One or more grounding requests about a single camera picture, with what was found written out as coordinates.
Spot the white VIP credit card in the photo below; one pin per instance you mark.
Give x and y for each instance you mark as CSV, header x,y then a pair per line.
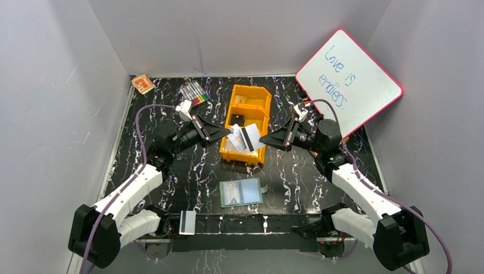
x,y
251,136

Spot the beige item in bin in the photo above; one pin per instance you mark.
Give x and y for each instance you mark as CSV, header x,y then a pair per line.
x,y
239,99

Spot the grey card in bin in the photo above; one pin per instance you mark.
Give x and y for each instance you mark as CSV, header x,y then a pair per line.
x,y
232,148

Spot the white magnetic stripe card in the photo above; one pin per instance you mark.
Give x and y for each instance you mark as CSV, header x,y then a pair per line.
x,y
187,224

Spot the pink framed whiteboard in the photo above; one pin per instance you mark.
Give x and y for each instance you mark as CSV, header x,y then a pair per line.
x,y
347,83

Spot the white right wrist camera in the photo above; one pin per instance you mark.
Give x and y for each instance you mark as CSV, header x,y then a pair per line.
x,y
300,111

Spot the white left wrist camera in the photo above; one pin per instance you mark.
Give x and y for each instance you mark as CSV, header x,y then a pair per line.
x,y
183,109

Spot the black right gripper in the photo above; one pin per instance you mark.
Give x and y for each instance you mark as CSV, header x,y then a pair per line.
x,y
277,138

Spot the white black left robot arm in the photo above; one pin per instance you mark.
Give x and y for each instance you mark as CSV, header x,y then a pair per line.
x,y
121,204

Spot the black item in bin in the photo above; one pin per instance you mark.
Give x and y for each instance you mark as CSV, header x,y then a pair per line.
x,y
237,120

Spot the mint green card holder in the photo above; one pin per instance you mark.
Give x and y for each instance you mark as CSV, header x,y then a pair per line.
x,y
251,192

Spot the small orange card box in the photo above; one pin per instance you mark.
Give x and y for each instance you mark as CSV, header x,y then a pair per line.
x,y
143,84

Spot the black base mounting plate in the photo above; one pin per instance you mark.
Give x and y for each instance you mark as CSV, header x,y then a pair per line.
x,y
303,232

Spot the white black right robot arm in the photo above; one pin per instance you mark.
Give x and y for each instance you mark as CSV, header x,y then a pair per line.
x,y
374,208

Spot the aluminium rail frame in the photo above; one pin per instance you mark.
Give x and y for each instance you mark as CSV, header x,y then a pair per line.
x,y
396,240

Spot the orange three-compartment bin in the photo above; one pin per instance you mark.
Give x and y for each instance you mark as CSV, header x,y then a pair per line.
x,y
255,110

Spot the pack of coloured markers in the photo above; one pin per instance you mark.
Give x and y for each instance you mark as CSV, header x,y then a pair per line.
x,y
194,92

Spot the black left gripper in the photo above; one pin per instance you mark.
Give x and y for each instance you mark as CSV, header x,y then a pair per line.
x,y
202,129

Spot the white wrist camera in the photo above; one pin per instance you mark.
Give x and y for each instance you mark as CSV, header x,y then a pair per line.
x,y
183,109
300,111

